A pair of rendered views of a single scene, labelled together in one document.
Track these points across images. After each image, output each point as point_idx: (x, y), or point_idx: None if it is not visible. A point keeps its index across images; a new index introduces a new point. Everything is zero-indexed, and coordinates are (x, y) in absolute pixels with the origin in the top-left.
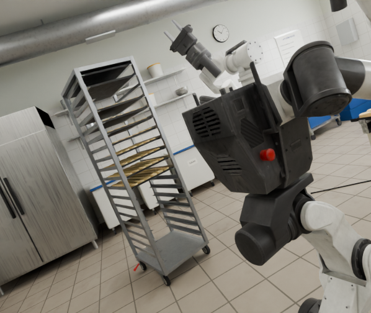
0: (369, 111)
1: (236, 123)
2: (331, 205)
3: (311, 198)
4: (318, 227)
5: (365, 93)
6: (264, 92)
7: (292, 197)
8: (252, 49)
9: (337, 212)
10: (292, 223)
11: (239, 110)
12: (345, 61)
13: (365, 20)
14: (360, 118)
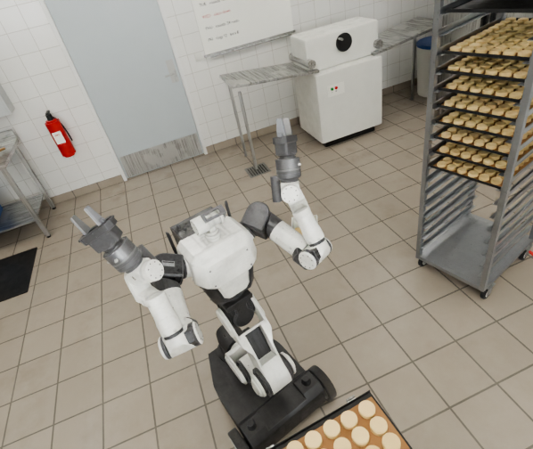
0: (367, 414)
1: (176, 242)
2: (234, 333)
3: (233, 317)
4: (221, 322)
5: None
6: (172, 248)
7: None
8: (192, 225)
9: (237, 340)
10: (217, 305)
11: (177, 240)
12: (153, 283)
13: (161, 290)
14: (356, 397)
